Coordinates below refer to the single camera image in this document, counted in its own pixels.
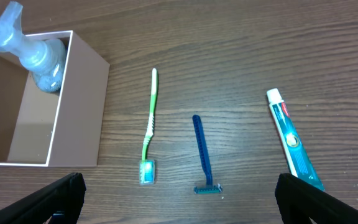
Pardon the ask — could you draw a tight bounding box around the green white toothbrush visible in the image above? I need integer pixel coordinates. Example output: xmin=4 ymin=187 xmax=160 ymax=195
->
xmin=139 ymin=68 xmax=158 ymax=185

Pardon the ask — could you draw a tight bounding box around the teal toothpaste tube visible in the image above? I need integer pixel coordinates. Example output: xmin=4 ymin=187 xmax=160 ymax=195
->
xmin=267 ymin=88 xmax=324 ymax=191

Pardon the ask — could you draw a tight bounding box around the pink open cardboard box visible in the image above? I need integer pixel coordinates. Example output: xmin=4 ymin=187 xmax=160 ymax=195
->
xmin=0 ymin=30 xmax=109 ymax=167

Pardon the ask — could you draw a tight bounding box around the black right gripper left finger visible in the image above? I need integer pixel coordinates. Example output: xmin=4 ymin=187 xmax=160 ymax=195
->
xmin=0 ymin=173 xmax=86 ymax=224

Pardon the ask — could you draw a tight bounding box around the blue disposable razor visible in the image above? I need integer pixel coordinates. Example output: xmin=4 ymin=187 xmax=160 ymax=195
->
xmin=192 ymin=114 xmax=223 ymax=194

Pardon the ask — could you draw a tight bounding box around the clear foam soap pump bottle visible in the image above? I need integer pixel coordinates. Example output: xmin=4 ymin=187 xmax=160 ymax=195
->
xmin=0 ymin=1 xmax=67 ymax=93

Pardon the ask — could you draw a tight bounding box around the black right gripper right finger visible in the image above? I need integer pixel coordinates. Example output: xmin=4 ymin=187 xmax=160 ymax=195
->
xmin=275 ymin=173 xmax=358 ymax=224

